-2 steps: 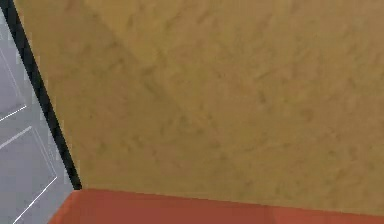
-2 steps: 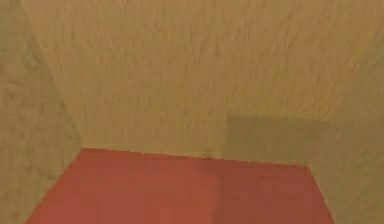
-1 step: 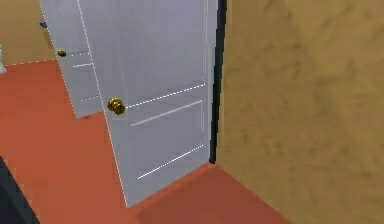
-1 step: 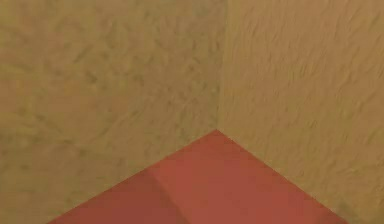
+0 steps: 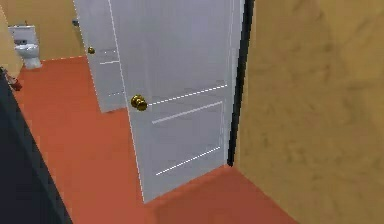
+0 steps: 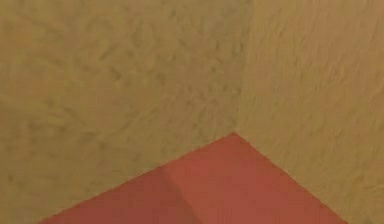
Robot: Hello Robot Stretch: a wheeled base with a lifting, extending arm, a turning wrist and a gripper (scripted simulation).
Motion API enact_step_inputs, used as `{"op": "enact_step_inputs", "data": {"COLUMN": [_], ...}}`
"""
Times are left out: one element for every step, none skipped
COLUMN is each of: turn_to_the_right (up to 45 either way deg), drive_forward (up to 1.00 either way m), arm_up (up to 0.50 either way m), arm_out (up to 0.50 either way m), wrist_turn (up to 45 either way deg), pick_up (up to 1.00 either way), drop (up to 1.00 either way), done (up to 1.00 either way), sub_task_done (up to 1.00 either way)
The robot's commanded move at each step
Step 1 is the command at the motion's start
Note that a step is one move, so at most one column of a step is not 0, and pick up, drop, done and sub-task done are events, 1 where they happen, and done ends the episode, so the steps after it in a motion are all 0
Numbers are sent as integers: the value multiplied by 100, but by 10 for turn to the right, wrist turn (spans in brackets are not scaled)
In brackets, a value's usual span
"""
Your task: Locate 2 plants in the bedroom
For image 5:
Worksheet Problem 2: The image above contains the small red object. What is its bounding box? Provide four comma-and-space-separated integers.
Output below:
4, 71, 24, 92

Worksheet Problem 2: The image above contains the white toilet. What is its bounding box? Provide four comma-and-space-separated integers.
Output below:
7, 24, 43, 70

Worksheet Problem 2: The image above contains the white panelled room door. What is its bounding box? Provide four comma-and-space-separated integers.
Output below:
107, 0, 247, 204
72, 0, 128, 114

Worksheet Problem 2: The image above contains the dark grey cabinet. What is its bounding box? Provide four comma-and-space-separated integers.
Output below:
0, 68, 74, 224

